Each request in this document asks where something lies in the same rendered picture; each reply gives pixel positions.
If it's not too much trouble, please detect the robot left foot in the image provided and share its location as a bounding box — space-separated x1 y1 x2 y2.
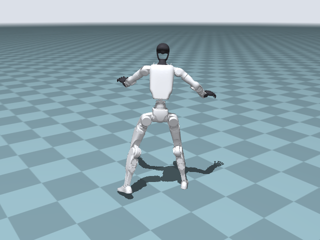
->
117 185 133 194

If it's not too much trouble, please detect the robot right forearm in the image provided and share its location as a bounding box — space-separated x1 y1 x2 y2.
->
195 81 207 98

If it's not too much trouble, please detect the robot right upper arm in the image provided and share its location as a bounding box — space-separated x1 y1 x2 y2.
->
173 67 200 91

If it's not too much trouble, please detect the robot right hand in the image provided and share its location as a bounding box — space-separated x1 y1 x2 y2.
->
203 90 216 98

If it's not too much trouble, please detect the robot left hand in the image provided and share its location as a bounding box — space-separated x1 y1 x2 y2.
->
117 76 128 87

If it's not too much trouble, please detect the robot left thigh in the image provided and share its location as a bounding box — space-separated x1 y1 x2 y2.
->
130 112 153 158

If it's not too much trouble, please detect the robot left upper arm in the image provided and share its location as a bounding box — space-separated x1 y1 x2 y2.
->
127 65 151 86

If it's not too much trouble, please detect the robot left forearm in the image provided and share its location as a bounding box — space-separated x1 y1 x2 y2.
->
124 76 132 88

